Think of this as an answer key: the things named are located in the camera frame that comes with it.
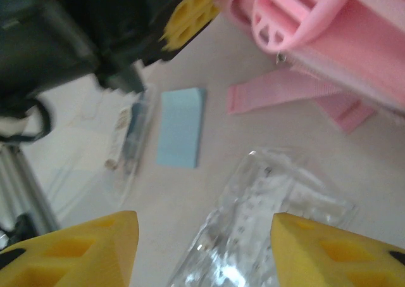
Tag clear bag of rulers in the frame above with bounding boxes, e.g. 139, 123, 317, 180
167, 147, 360, 287

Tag light blue sticky note pad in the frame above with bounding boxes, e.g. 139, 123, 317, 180
156, 87, 208, 169

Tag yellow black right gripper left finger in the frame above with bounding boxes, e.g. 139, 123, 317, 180
0, 210, 140, 287

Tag pink backpack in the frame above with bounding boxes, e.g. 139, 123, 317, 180
218, 0, 405, 134

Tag aluminium frame cross rails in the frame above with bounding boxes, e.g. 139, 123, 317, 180
0, 144, 61, 246

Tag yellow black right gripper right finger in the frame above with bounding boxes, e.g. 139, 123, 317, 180
272, 212, 405, 287

